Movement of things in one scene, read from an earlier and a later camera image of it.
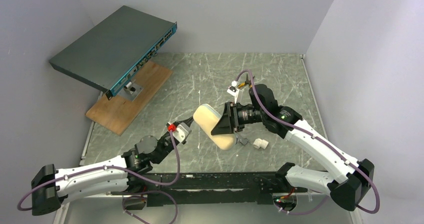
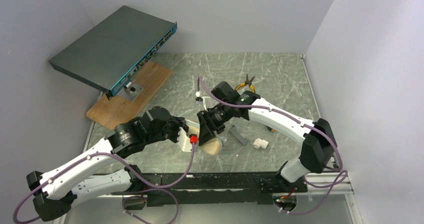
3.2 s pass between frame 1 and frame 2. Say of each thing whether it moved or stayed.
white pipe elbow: stayed
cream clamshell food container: moved
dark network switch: stayed
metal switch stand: stayed
